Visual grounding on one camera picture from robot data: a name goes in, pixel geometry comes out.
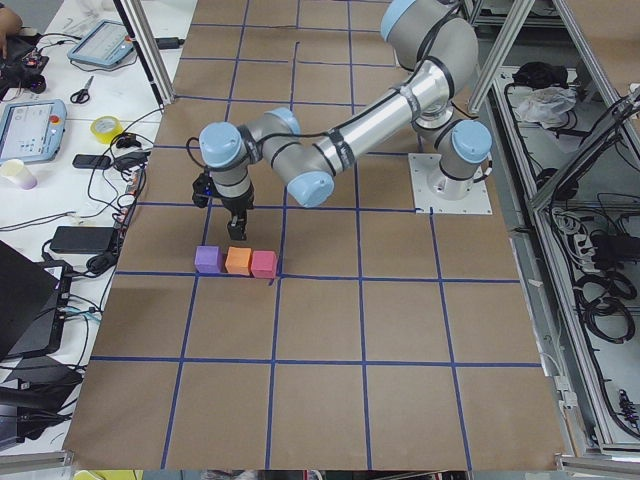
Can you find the aluminium frame post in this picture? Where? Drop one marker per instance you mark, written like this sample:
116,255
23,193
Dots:
137,25

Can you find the yellow tape roll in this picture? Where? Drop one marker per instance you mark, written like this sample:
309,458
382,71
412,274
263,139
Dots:
106,128

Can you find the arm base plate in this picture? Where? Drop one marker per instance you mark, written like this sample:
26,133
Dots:
435,193

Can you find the aluminium frame cage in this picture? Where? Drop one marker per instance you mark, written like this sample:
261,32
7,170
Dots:
576,188

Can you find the upper teach pendant tablet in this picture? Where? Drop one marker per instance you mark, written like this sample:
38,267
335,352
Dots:
105,46

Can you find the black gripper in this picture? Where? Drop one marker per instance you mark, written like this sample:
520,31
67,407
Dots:
237,205

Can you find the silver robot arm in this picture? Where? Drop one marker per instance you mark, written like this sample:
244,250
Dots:
439,50
463,145

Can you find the black laptop computer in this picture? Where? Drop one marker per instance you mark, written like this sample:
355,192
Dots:
33,296

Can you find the red foam block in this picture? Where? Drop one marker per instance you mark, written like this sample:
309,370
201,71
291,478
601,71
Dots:
264,264

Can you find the black smartphone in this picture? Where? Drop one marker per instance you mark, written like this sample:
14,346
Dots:
91,162

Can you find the black power brick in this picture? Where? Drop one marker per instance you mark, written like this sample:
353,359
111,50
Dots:
82,239

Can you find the purple foam block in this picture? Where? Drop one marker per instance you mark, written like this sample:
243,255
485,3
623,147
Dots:
208,259

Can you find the orange foam block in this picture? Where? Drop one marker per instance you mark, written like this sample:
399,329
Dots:
238,261

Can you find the crumpled white cloth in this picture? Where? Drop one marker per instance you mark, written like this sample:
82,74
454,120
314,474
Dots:
548,107

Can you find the white paper cup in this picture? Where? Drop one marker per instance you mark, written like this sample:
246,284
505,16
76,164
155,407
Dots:
16,171

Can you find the power strip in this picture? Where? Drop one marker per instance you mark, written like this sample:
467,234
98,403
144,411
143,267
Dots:
127,202

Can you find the black handled scissors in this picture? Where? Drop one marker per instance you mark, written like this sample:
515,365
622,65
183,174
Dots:
82,95

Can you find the teach pendant tablet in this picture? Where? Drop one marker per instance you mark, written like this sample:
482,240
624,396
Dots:
32,131
105,46

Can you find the lower teach pendant tablet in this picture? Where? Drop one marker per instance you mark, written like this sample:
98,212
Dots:
32,131

